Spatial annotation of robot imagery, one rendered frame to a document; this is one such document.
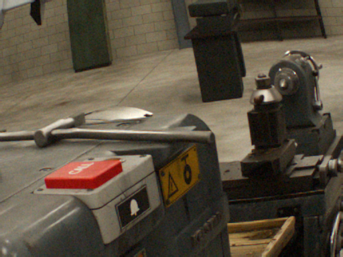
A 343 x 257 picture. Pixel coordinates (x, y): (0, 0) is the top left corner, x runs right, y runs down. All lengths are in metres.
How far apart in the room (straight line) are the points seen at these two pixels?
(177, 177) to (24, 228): 0.34
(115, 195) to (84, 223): 0.06
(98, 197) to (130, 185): 0.06
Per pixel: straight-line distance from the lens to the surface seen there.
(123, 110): 1.27
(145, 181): 0.80
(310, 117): 2.34
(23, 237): 0.62
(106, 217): 0.73
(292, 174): 1.77
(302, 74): 2.31
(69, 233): 0.67
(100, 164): 0.76
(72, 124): 1.03
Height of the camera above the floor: 1.43
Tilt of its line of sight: 11 degrees down
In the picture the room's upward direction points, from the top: 10 degrees counter-clockwise
